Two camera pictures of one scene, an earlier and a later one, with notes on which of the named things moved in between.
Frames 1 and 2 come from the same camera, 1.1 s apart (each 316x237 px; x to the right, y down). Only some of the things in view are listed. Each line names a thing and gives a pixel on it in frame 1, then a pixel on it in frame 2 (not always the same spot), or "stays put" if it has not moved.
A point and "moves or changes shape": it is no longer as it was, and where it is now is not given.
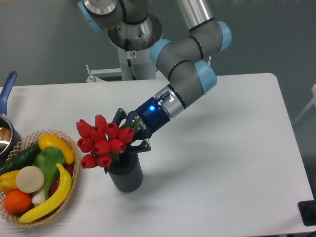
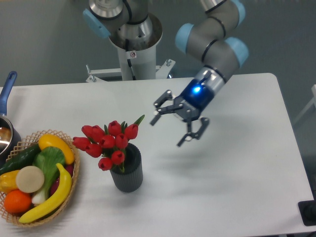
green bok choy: [47, 159] stays put
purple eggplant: [69, 168] stays put
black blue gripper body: [146, 120] → [195, 98]
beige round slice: [30, 179] stays put
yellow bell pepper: [8, 181] stays put
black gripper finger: [120, 115] → [160, 110]
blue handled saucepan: [10, 137] stays put
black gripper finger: [144, 146] → [197, 135]
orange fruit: [18, 201] stays put
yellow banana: [56, 202] stays put
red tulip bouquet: [105, 141] moves or changes shape
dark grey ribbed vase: [126, 173] stays put
